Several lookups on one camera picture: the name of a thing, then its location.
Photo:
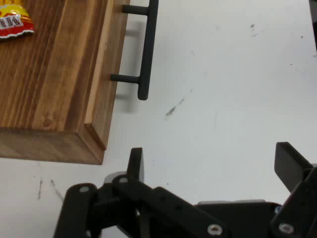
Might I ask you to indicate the wooden serving tray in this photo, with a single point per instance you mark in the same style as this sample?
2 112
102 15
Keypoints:
49 79

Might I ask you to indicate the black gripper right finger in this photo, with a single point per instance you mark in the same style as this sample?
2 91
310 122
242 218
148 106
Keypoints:
294 178

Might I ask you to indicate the red yellow snack packet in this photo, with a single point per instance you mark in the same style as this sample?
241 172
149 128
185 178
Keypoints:
13 22

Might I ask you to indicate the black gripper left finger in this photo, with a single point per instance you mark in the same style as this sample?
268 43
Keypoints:
148 203

